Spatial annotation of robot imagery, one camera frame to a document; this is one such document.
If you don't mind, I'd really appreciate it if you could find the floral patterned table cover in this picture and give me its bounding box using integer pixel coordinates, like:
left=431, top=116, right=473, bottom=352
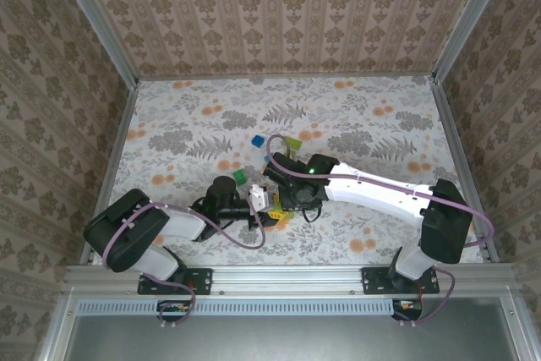
left=90, top=76, right=486, bottom=267

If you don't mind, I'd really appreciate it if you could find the grey metal plate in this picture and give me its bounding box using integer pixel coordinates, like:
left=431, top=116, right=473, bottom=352
left=63, top=298, right=519, bottom=361

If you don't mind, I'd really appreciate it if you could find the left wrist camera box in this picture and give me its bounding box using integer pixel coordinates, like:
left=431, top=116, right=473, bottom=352
left=247, top=184, right=271, bottom=212

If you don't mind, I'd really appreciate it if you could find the aluminium mounting rail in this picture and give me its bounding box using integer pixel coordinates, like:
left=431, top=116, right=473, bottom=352
left=63, top=263, right=519, bottom=297

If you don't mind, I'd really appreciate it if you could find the grey slotted cable duct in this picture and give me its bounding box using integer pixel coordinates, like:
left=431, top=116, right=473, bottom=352
left=78, top=298, right=396, bottom=316

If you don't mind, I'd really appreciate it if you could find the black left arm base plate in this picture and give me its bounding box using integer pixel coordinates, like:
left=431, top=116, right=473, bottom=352
left=137, top=267, right=212, bottom=297

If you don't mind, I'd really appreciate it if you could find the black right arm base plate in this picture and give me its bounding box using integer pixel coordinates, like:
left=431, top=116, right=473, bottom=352
left=361, top=266, right=440, bottom=296

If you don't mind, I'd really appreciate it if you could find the aluminium side rail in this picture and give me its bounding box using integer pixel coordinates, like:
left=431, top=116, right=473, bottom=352
left=79, top=79, right=140, bottom=267
left=429, top=75, right=502, bottom=265

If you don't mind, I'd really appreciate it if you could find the thin aluminium wall rail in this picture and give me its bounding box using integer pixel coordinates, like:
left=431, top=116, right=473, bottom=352
left=137, top=74, right=434, bottom=82

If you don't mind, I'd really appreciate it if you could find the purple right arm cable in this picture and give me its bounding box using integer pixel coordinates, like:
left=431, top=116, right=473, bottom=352
left=265, top=134, right=495, bottom=328

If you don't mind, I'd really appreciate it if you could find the aluminium corner post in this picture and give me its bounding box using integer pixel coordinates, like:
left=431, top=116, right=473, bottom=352
left=48, top=0, right=140, bottom=87
left=430, top=0, right=515, bottom=83

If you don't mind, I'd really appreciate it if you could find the aluminium frame bar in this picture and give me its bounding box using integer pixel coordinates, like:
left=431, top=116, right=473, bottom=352
left=37, top=291, right=81, bottom=361
left=500, top=293, right=540, bottom=361

